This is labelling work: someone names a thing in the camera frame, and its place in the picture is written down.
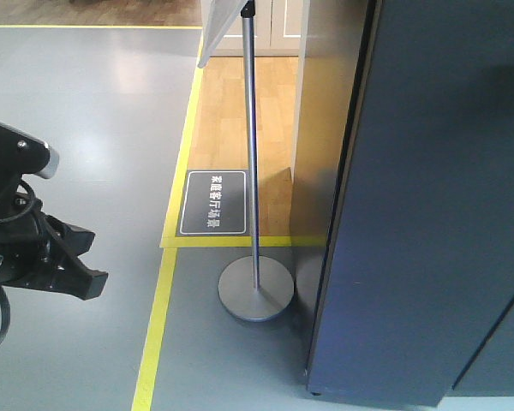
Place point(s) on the dark grey fridge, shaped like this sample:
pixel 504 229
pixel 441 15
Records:
pixel 420 262

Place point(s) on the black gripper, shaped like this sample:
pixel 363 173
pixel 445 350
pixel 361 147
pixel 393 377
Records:
pixel 38 250

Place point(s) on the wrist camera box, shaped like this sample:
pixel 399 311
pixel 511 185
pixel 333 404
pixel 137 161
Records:
pixel 21 154

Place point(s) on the white double door cabinet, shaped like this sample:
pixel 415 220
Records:
pixel 277 28

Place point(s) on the black floor label sign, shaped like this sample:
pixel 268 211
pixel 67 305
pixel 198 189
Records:
pixel 214 203

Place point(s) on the sign stand with board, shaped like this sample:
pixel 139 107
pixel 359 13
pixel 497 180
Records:
pixel 254 288

